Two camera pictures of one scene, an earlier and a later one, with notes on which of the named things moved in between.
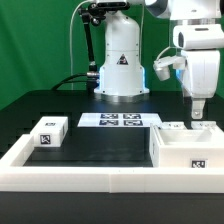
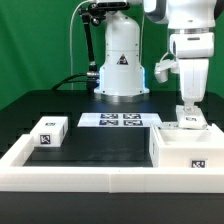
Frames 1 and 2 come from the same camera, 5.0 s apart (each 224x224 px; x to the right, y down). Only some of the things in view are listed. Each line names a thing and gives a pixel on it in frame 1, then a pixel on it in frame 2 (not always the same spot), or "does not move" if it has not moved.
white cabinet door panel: x=172 y=124 does not move
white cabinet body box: x=186 y=148 does not move
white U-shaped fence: x=14 y=176 does not move
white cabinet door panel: x=204 y=125 to x=194 y=120
